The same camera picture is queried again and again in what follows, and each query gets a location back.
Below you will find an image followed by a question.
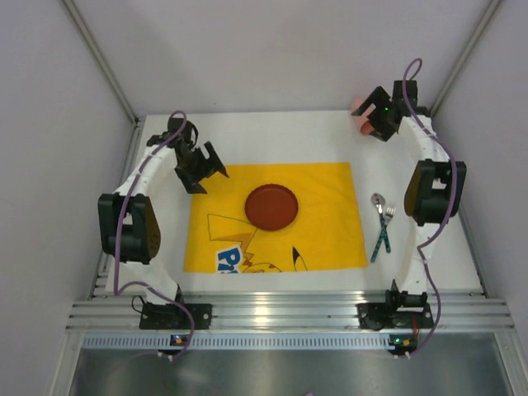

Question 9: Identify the pink plastic cup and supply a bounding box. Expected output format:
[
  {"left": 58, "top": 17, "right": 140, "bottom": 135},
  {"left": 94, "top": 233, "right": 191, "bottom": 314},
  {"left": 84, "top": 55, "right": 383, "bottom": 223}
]
[{"left": 351, "top": 97, "right": 375, "bottom": 136}]

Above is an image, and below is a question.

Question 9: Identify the spoon with green handle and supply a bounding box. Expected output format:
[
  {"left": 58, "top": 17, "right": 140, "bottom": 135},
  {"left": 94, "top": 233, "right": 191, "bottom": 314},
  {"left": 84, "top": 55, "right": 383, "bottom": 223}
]
[{"left": 370, "top": 193, "right": 392, "bottom": 253}]

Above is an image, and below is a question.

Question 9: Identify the red round plate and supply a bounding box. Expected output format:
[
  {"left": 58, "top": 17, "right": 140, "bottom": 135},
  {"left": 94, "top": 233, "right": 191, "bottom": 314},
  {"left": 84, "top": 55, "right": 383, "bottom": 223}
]
[{"left": 244, "top": 184, "right": 299, "bottom": 232}]

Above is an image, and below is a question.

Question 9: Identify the fork with green handle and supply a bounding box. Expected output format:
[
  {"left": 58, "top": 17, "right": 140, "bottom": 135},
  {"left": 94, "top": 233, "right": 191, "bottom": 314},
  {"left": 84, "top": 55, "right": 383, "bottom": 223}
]
[{"left": 370, "top": 205, "right": 396, "bottom": 263}]

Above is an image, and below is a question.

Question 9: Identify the yellow cartoon placemat cloth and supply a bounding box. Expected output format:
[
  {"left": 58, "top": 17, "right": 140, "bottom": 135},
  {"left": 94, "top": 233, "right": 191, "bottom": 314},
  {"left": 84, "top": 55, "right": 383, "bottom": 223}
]
[{"left": 185, "top": 163, "right": 368, "bottom": 274}]

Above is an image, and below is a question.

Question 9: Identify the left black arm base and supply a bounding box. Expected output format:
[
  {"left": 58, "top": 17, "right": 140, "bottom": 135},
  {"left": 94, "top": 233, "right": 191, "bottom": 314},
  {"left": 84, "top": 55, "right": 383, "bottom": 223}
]
[{"left": 139, "top": 303, "right": 213, "bottom": 330}]

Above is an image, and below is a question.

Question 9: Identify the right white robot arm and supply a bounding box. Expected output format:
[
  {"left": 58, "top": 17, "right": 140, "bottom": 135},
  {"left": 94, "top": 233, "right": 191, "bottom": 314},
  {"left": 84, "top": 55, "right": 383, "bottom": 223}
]
[{"left": 351, "top": 80, "right": 467, "bottom": 295}]

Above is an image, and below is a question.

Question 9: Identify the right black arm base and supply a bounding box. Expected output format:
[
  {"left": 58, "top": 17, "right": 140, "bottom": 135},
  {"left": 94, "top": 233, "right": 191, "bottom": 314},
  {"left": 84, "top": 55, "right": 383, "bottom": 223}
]
[{"left": 356, "top": 303, "right": 434, "bottom": 331}]

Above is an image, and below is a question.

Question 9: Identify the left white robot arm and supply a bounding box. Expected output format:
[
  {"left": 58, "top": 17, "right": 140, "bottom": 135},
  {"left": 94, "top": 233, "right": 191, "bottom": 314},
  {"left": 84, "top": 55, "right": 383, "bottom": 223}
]
[{"left": 97, "top": 112, "right": 228, "bottom": 304}]

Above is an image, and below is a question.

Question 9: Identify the perforated grey cable tray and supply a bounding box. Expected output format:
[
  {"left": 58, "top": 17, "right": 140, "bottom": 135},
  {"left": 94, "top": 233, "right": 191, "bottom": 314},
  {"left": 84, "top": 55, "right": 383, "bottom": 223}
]
[{"left": 82, "top": 333, "right": 394, "bottom": 351}]

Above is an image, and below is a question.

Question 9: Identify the aluminium mounting rail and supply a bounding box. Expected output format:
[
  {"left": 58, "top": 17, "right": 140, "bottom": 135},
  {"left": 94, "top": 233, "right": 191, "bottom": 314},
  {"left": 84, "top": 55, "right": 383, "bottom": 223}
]
[{"left": 66, "top": 266, "right": 514, "bottom": 332}]

